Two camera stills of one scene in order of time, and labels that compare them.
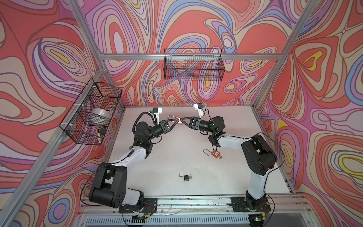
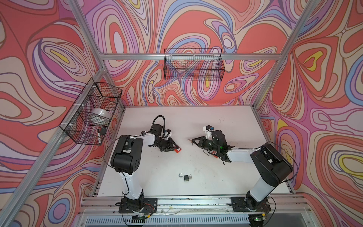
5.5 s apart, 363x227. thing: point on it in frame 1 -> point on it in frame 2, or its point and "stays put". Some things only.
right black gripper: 195,123 -> 202,139
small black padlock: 186,177 stays put
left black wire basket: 88,120 stays put
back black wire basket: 195,64 stays put
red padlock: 179,122 -> 178,151
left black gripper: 165,128 -> 169,147
